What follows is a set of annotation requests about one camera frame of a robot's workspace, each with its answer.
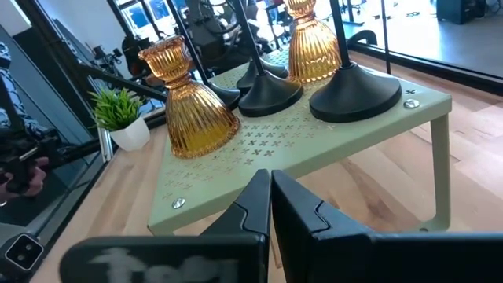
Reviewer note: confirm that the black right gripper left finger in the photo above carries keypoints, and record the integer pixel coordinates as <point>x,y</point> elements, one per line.
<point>243,251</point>

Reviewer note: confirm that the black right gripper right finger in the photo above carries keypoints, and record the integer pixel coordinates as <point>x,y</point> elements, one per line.
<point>334,255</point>

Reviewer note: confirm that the amber ribbed glass candle holder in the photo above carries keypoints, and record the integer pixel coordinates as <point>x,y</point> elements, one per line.
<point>196,118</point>
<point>312,51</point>

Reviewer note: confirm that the pale green perforated metal shelf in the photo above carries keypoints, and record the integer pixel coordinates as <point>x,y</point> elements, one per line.
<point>314,141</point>

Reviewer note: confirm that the green plant in white pot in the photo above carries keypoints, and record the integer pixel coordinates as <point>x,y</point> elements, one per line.
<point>118,114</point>

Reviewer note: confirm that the person's hand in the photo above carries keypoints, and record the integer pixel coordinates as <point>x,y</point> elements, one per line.
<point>35,181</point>

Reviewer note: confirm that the black equipment case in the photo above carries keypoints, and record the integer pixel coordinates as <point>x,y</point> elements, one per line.
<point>460,12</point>

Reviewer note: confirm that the black background camera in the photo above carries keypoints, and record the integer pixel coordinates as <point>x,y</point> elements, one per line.
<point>106,57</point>

